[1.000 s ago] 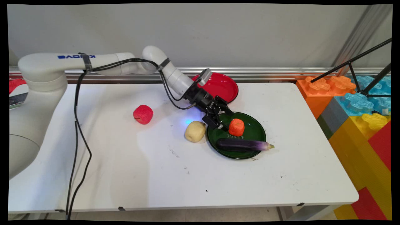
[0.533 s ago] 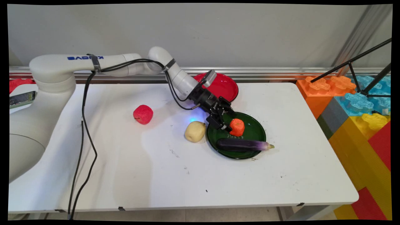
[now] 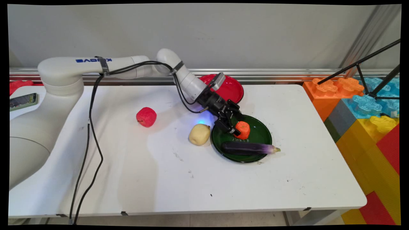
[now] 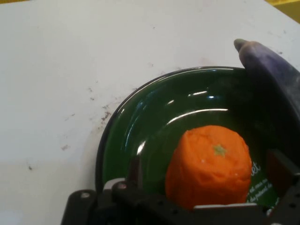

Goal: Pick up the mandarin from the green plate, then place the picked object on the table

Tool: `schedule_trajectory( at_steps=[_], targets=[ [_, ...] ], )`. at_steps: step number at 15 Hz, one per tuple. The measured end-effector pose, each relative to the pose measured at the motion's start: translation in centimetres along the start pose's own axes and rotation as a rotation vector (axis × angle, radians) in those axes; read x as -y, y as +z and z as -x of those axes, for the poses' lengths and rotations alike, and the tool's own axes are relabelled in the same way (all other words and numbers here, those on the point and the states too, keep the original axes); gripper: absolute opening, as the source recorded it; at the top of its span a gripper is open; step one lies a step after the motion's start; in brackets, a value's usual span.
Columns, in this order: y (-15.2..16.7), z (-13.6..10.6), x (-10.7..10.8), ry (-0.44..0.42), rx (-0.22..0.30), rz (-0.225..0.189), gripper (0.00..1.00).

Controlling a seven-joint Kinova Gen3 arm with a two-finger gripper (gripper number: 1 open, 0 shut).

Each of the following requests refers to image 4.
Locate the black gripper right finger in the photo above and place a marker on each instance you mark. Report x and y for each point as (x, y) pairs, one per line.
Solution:
(281, 171)

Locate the green enamel bowl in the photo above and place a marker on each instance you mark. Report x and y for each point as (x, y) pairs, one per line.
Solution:
(152, 122)

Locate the orange toy fruit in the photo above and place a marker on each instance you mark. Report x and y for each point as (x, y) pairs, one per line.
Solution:
(206, 168)

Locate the purple toy eggplant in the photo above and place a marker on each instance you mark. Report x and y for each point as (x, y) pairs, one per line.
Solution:
(264, 61)

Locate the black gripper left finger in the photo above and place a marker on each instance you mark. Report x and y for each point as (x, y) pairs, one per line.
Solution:
(134, 175)

